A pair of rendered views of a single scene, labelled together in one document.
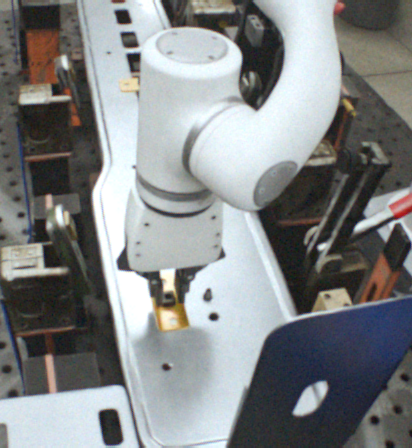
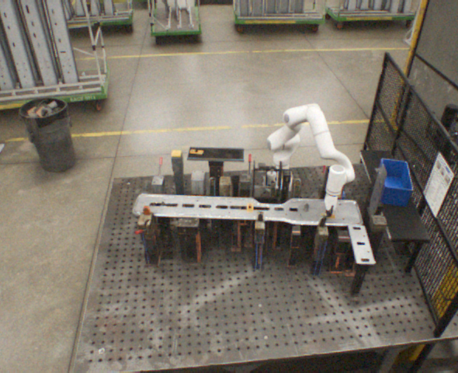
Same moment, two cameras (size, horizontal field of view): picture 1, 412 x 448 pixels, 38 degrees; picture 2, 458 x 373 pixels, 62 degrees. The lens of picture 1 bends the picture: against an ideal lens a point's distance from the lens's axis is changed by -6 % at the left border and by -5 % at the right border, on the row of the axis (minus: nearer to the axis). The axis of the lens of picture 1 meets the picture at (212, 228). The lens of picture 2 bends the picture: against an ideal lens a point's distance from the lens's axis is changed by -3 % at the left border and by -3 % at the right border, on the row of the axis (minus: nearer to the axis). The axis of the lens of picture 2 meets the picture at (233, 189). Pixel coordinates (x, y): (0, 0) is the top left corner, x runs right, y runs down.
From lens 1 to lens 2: 2.09 m
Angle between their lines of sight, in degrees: 48
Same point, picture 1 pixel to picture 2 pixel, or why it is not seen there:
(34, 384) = (345, 239)
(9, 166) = (219, 273)
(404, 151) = not seen: hidden behind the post
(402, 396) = not seen: hidden behind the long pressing
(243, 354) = (341, 208)
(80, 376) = (343, 233)
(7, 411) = (354, 242)
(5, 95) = (171, 272)
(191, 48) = (339, 169)
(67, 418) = (355, 233)
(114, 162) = (283, 217)
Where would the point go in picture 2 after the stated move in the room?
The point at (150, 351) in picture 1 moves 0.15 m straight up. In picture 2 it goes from (339, 220) to (344, 200)
